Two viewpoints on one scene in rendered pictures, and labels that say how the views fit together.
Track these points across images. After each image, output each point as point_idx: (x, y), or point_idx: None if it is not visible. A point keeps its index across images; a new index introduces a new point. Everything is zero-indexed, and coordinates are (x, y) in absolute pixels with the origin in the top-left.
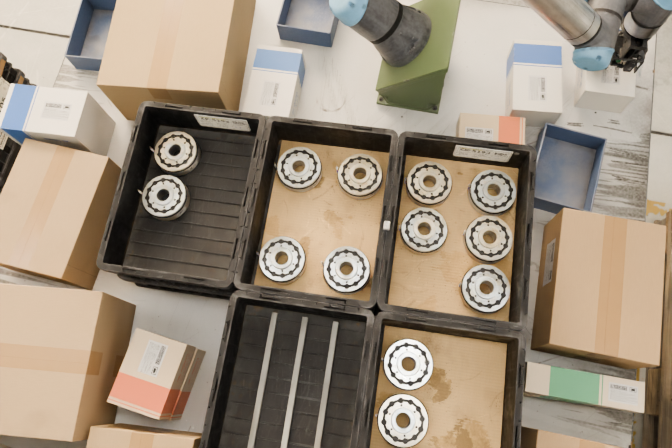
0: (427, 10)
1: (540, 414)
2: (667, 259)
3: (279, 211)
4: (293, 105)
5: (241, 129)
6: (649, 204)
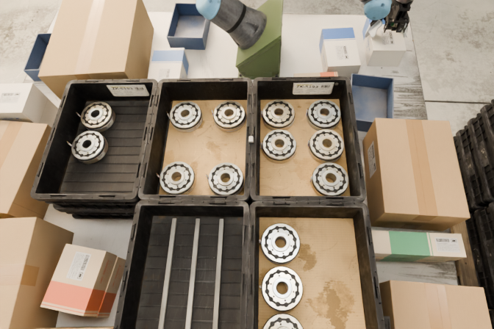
0: (262, 11)
1: (386, 274)
2: None
3: (173, 147)
4: None
5: (142, 95)
6: None
